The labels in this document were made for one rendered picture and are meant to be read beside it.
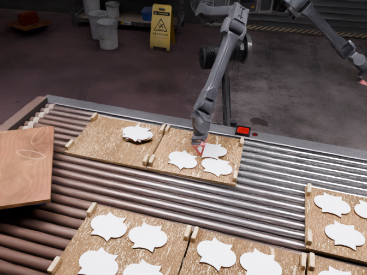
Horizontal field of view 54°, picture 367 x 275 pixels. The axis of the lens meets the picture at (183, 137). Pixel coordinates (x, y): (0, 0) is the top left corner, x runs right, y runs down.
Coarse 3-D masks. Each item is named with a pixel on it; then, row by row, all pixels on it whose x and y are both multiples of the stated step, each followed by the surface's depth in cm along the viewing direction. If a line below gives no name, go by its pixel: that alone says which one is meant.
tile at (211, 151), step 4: (208, 144) 182; (220, 144) 181; (200, 148) 179; (204, 148) 179; (208, 148) 179; (212, 148) 178; (216, 148) 178; (220, 148) 178; (224, 148) 178; (200, 152) 176; (204, 152) 176; (208, 152) 176; (212, 152) 176; (216, 152) 176; (220, 152) 175; (224, 152) 175; (204, 156) 173; (208, 156) 173; (212, 156) 173; (216, 156) 173; (220, 156) 173
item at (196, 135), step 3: (192, 126) 171; (195, 126) 169; (195, 129) 170; (195, 132) 171; (198, 132) 170; (192, 135) 173; (195, 135) 172; (198, 135) 171; (201, 135) 171; (204, 135) 171; (192, 138) 171; (195, 138) 170; (198, 138) 170; (201, 138) 169; (204, 138) 169
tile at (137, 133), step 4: (128, 128) 187; (132, 128) 187; (136, 128) 187; (140, 128) 187; (124, 132) 184; (128, 132) 184; (132, 132) 184; (136, 132) 184; (140, 132) 184; (144, 132) 184; (148, 132) 184; (124, 136) 181; (128, 136) 181; (132, 136) 181; (136, 136) 181; (140, 136) 181; (144, 136) 181; (148, 136) 181; (136, 140) 178; (140, 140) 180
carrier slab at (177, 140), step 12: (180, 132) 191; (192, 132) 192; (168, 144) 182; (180, 144) 183; (216, 144) 184; (228, 144) 184; (156, 156) 174; (168, 156) 174; (228, 156) 176; (240, 156) 176; (156, 168) 167; (168, 168) 167; (204, 180) 163; (216, 180) 162; (228, 180) 162
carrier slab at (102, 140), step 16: (96, 128) 192; (112, 128) 192; (160, 128) 194; (80, 144) 180; (96, 144) 180; (112, 144) 181; (128, 144) 181; (144, 144) 182; (112, 160) 170; (128, 160) 171
